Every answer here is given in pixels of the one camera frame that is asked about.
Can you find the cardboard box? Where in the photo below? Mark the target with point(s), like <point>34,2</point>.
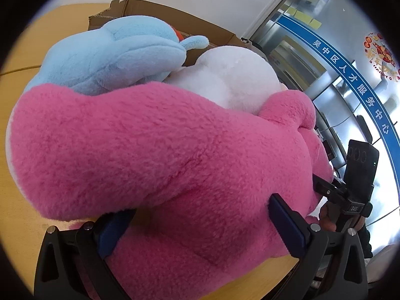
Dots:
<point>140,7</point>

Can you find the red round window sticker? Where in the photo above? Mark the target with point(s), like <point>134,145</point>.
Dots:
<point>382,57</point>

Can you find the blue banner strip on glass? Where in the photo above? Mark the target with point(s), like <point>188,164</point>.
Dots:
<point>343,65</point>

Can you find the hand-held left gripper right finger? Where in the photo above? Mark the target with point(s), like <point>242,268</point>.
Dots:
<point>287,228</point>

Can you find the red plush toy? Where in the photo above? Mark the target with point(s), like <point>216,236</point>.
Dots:
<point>177,35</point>

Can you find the pink plush toy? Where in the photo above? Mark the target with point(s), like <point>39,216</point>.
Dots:
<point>156,162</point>

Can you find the person's right hand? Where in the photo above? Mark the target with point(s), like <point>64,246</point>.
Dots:
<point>326,218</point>

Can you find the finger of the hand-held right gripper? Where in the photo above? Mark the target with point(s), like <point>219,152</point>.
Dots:
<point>328,189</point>

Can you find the light blue plush toy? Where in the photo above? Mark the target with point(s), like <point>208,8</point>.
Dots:
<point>109,56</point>

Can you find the white plush toy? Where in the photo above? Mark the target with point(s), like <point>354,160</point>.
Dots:
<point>237,78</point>

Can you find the yellow sticky note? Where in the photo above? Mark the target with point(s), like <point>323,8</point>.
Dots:
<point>315,22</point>
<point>302,15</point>
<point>291,10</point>

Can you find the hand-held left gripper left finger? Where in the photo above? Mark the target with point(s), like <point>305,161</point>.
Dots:
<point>112,236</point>

